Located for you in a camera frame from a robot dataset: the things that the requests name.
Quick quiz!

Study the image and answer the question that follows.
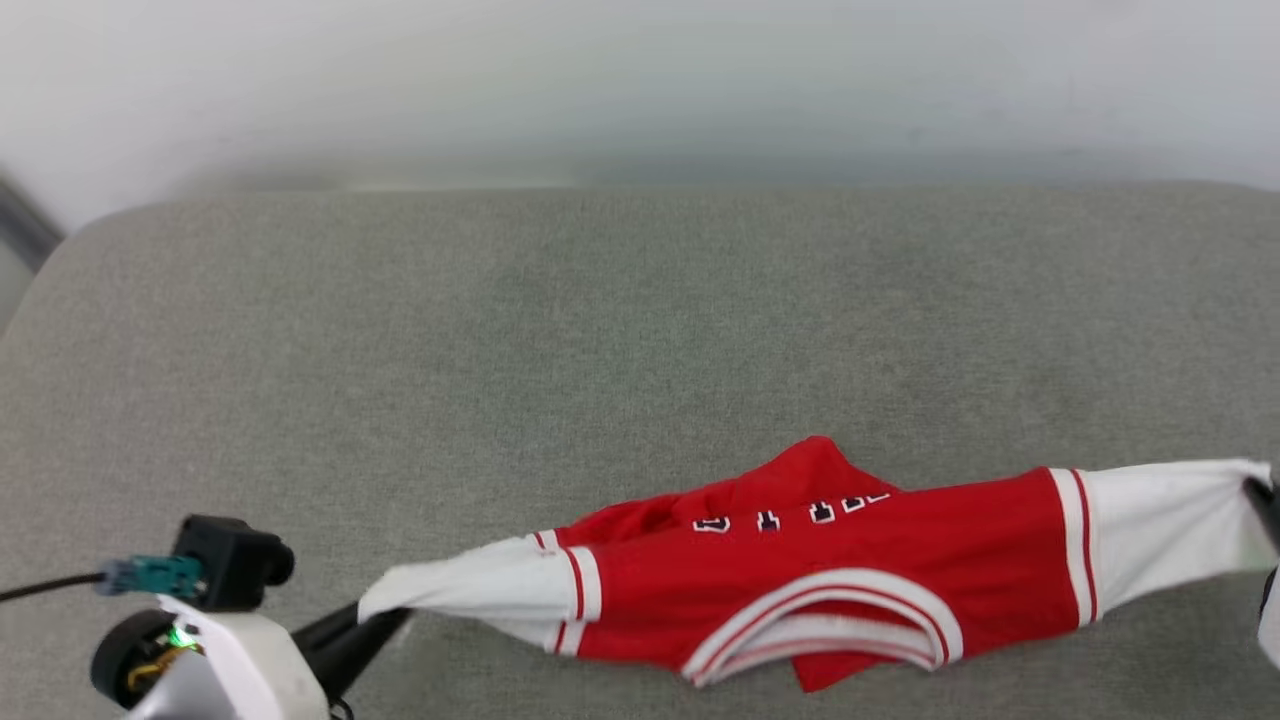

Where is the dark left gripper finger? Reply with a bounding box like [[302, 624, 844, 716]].
[[310, 629, 397, 697], [290, 602, 412, 662]]

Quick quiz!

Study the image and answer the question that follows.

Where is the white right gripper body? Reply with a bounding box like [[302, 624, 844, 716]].
[[1257, 564, 1280, 670]]

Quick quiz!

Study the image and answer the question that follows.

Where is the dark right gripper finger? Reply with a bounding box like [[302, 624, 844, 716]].
[[1243, 477, 1280, 552]]

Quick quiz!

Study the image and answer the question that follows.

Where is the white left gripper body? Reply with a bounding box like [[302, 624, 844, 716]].
[[125, 598, 333, 720]]

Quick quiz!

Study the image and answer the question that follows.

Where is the red and white jersey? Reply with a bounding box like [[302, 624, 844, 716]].
[[357, 435, 1277, 694]]

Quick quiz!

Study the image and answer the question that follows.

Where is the teal cable connector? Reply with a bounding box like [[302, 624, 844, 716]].
[[98, 554, 208, 599]]

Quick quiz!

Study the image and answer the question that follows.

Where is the thin black camera cable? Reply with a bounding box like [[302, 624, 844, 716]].
[[0, 571, 107, 604]]

